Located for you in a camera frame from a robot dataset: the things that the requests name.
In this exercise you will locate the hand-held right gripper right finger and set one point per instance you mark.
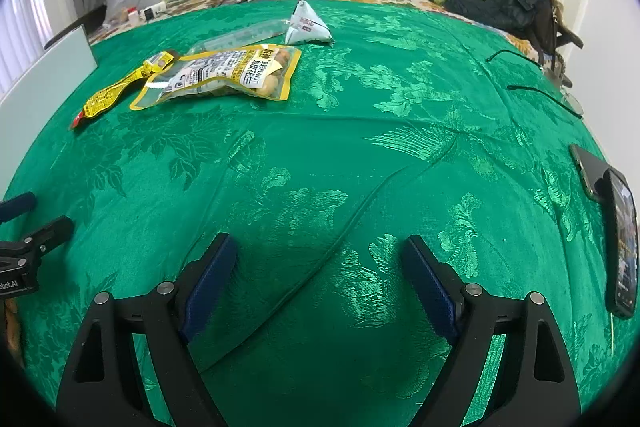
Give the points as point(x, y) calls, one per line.
point(435, 294)

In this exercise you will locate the black chair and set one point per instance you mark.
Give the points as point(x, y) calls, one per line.
point(565, 39)

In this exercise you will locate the green floral blanket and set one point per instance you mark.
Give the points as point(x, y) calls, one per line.
point(325, 167)

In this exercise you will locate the black smartphone lit screen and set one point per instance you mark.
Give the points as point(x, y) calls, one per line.
point(625, 247)

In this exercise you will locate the white panel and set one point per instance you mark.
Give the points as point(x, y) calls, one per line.
point(45, 72)

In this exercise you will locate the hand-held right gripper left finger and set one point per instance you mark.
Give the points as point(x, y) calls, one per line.
point(210, 292)

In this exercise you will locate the dark smartphone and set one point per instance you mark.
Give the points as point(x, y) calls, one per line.
point(592, 172)

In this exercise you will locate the long yellow strip packet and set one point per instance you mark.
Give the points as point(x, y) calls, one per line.
point(115, 89)

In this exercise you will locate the clear yellow peanut packet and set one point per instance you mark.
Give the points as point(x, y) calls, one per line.
point(225, 74)

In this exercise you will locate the red capped bottle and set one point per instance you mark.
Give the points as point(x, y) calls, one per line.
point(132, 16)

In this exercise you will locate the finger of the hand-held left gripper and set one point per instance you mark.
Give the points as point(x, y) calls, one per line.
point(17, 206)
point(42, 237)

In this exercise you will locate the white power strip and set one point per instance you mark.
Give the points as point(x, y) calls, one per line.
point(154, 10)

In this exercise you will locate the thin yellow stick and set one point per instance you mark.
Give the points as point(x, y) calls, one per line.
point(613, 332)

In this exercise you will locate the clear plastic bag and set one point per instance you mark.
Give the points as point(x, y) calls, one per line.
point(250, 34)

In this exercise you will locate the black jacket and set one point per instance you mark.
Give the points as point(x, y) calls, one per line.
point(495, 4)

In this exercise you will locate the black eyeglasses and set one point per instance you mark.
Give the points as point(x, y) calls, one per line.
point(545, 96)

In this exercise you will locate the white triangular snack packet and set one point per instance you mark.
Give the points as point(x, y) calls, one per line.
point(307, 24)

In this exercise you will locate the white sheer curtain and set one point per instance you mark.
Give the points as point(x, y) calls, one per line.
point(25, 17)

